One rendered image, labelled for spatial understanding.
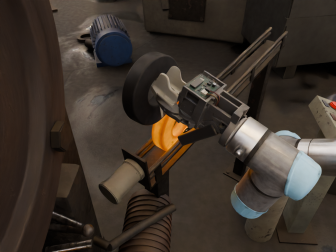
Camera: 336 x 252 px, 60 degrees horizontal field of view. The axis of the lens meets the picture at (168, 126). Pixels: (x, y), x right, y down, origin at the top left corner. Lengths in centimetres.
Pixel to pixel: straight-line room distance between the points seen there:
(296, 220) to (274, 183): 86
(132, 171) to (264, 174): 29
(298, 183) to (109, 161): 127
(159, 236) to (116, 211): 70
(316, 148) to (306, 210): 71
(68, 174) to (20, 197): 31
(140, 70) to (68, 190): 25
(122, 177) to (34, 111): 44
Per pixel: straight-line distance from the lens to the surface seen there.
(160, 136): 69
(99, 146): 175
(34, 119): 23
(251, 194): 57
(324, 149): 64
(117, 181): 65
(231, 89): 90
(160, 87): 58
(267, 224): 129
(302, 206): 131
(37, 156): 23
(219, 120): 54
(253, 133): 51
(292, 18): 224
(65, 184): 52
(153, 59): 58
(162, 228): 78
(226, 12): 283
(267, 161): 51
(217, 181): 155
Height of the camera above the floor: 119
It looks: 40 degrees down
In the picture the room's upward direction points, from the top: straight up
